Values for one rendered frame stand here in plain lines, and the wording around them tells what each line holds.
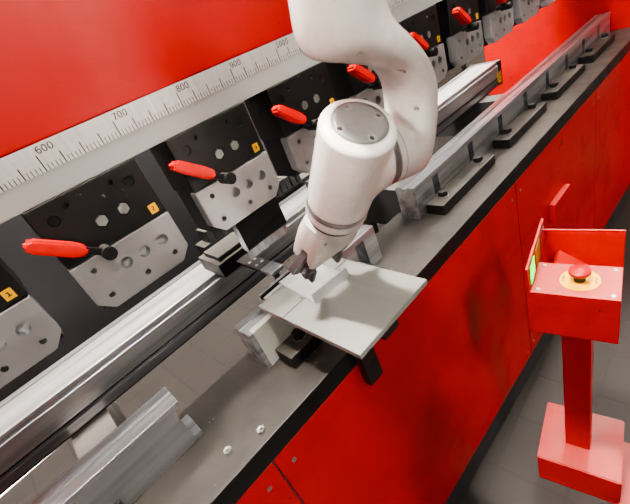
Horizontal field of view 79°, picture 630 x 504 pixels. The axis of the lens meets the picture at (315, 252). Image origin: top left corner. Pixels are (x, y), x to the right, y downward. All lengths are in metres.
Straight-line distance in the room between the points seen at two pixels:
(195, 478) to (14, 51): 0.64
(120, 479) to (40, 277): 0.57
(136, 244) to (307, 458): 0.49
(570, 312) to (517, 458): 0.75
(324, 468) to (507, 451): 0.89
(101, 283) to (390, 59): 0.46
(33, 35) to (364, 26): 0.39
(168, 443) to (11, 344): 0.30
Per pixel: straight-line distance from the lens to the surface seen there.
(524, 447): 1.62
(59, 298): 1.17
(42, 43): 0.60
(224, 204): 0.65
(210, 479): 0.73
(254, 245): 0.73
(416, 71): 0.43
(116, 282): 0.61
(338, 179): 0.42
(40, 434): 0.99
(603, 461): 1.49
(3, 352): 0.61
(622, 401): 1.76
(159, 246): 0.61
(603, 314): 0.96
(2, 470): 1.02
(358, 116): 0.42
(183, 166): 0.58
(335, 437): 0.84
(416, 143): 0.47
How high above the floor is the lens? 1.41
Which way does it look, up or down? 29 degrees down
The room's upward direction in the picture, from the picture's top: 23 degrees counter-clockwise
